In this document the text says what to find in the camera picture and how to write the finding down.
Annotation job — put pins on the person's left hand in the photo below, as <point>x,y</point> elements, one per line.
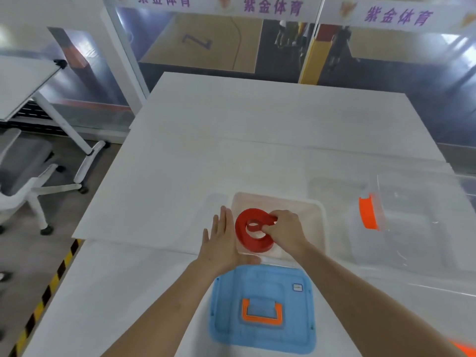
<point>219,249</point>

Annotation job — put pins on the person's right hand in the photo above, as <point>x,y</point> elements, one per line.
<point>288,232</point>

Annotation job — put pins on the small clear plastic box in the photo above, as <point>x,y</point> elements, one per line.
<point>305,215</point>

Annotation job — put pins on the large clear plastic box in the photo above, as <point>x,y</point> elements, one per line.
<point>368,211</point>

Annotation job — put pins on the person's left forearm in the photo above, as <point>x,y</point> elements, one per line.
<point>171,316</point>

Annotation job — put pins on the person's right forearm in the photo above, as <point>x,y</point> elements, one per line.
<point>364,304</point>

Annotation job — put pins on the red yellow pillar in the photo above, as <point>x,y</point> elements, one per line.
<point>312,63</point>

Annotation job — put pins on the yellow black floor tape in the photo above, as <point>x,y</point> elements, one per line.
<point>41,304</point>

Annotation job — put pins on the white mesh office chair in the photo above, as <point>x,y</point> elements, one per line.
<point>22,163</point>

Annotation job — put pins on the white banner purple print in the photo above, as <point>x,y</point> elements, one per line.
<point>334,11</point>

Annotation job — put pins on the white folding desk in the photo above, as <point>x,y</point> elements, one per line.
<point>22,81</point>

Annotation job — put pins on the white window frame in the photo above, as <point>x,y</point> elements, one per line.
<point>126,63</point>

